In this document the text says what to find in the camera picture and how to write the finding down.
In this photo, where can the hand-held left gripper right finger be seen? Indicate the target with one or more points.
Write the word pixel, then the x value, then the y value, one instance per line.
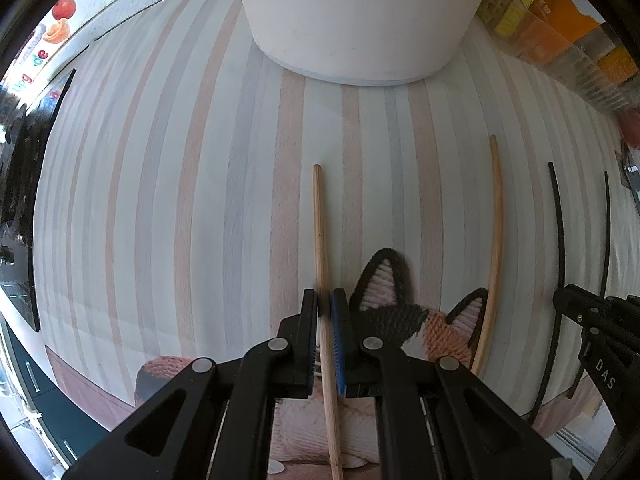
pixel 339 345

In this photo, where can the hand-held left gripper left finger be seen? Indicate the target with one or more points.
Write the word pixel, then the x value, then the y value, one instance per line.
pixel 310 330

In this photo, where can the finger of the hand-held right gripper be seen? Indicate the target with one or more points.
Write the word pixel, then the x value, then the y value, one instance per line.
pixel 580 305
pixel 625 310

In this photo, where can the light wooden chopstick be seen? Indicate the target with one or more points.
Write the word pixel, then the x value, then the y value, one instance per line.
pixel 320 220

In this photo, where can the cream cylindrical utensil holder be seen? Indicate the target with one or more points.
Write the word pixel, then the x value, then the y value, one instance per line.
pixel 360 15

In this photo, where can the dark wooden chopstick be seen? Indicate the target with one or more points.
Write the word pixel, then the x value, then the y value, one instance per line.
pixel 561 240
pixel 607 230

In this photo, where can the wooden chopstick patterned tip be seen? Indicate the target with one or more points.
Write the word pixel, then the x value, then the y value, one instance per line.
pixel 497 200

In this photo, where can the blue smartphone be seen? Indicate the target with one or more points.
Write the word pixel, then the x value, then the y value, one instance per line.
pixel 632 170

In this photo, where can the white plastic bag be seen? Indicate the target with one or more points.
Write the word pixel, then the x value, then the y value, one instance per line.
pixel 631 127

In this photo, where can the clear plastic organizer tray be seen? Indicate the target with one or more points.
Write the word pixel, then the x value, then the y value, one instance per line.
pixel 575 75

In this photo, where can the orange label sauce bottle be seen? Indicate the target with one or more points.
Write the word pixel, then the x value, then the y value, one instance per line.
pixel 615 65

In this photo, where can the blue kitchen cabinet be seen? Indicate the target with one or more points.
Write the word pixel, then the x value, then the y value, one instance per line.
pixel 35 400

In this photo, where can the black gas stove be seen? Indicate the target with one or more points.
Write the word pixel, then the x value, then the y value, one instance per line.
pixel 25 185

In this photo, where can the colourful letter wall sticker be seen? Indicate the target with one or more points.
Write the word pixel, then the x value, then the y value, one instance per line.
pixel 27 65

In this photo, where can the orange ingot wall sticker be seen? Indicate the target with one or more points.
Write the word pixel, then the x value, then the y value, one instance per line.
pixel 55 32

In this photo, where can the red fruit wall sticker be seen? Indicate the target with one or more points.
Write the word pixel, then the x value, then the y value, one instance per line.
pixel 64 8

